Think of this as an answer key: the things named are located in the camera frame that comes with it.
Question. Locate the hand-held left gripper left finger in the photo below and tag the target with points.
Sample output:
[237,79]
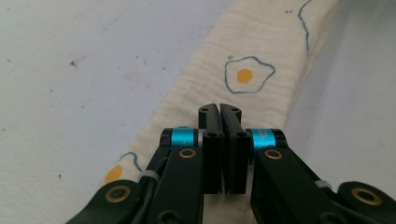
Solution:
[213,155]

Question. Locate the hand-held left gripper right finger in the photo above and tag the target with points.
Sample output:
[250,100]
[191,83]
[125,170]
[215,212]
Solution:
[236,161]

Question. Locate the white foam mat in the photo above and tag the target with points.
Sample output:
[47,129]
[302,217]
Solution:
[62,62]

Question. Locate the cream cloth with egg print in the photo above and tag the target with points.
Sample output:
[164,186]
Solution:
[211,62]

